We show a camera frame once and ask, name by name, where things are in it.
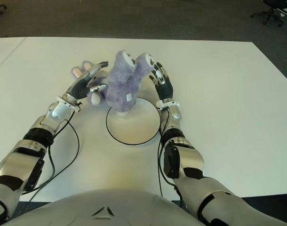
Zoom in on black office chair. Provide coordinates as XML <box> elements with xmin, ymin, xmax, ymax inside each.
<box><xmin>250</xmin><ymin>0</ymin><xmax>287</xmax><ymax>27</ymax></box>

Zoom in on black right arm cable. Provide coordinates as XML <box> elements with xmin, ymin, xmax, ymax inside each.
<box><xmin>157</xmin><ymin>108</ymin><xmax>189</xmax><ymax>210</ymax></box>

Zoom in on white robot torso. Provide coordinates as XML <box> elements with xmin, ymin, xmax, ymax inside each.
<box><xmin>2</xmin><ymin>188</ymin><xmax>205</xmax><ymax>226</ymax></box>

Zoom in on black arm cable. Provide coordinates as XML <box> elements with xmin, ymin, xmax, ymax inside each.
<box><xmin>157</xmin><ymin>108</ymin><xmax>189</xmax><ymax>210</ymax></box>
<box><xmin>21</xmin><ymin>117</ymin><xmax>80</xmax><ymax>202</ymax></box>

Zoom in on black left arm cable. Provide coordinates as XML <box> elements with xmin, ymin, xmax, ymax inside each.
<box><xmin>21</xmin><ymin>117</ymin><xmax>80</xmax><ymax>202</ymax></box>

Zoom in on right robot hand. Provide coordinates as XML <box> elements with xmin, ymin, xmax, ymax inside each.
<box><xmin>149</xmin><ymin>62</ymin><xmax>175</xmax><ymax>102</ymax></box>

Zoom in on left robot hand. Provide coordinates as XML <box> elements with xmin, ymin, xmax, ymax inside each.
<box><xmin>63</xmin><ymin>61</ymin><xmax>109</xmax><ymax>104</ymax></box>

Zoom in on purple plush bunny doll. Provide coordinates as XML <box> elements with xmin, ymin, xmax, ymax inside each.
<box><xmin>72</xmin><ymin>49</ymin><xmax>155</xmax><ymax>114</ymax></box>

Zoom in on white plate black rim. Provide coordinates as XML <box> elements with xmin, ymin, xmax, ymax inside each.
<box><xmin>105</xmin><ymin>96</ymin><xmax>162</xmax><ymax>145</ymax></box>

